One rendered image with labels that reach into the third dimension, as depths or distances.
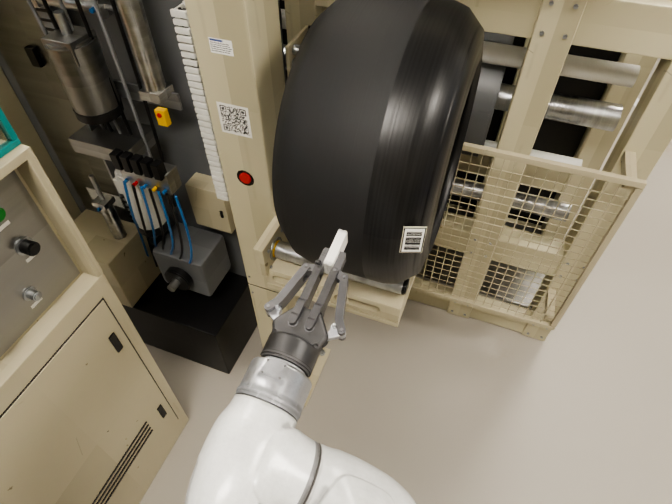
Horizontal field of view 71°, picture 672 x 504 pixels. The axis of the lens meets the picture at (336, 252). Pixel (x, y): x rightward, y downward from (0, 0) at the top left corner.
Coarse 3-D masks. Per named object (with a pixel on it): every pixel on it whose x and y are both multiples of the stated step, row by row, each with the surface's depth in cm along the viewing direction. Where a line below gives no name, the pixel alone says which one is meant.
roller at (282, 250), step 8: (280, 248) 118; (288, 248) 117; (280, 256) 118; (288, 256) 117; (296, 256) 117; (344, 272) 114; (360, 280) 113; (368, 280) 112; (408, 280) 111; (384, 288) 112; (392, 288) 111; (400, 288) 110
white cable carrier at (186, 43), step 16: (176, 16) 90; (176, 32) 92; (192, 48) 94; (192, 64) 97; (192, 80) 100; (192, 96) 103; (208, 112) 105; (208, 128) 108; (208, 144) 112; (208, 160) 116; (224, 192) 122
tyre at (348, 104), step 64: (384, 0) 82; (448, 0) 84; (320, 64) 77; (384, 64) 75; (448, 64) 74; (320, 128) 77; (384, 128) 74; (448, 128) 75; (320, 192) 80; (384, 192) 76; (448, 192) 118; (384, 256) 85
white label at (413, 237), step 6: (408, 228) 79; (414, 228) 79; (420, 228) 79; (426, 228) 79; (402, 234) 80; (408, 234) 80; (414, 234) 80; (420, 234) 80; (402, 240) 81; (408, 240) 81; (414, 240) 81; (420, 240) 81; (402, 246) 82; (408, 246) 82; (414, 246) 82; (420, 246) 82; (402, 252) 83; (408, 252) 83; (414, 252) 83; (420, 252) 83
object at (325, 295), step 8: (336, 272) 72; (328, 280) 71; (328, 288) 70; (320, 296) 69; (328, 296) 70; (320, 304) 69; (312, 312) 67; (320, 312) 69; (312, 320) 67; (312, 328) 66
